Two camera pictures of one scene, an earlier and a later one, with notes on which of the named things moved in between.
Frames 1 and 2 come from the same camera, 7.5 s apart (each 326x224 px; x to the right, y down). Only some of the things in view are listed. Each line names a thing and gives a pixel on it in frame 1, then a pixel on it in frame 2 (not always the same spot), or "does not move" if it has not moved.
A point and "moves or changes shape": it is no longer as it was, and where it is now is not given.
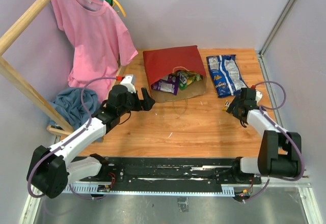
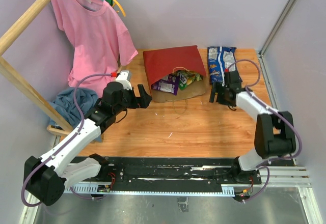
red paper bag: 159,63 does not move
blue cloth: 69,106 does not move
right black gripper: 233,107 to 220,100
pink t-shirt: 100,40 does not move
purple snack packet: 169,84 does not move
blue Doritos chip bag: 226,75 moves or changes shape
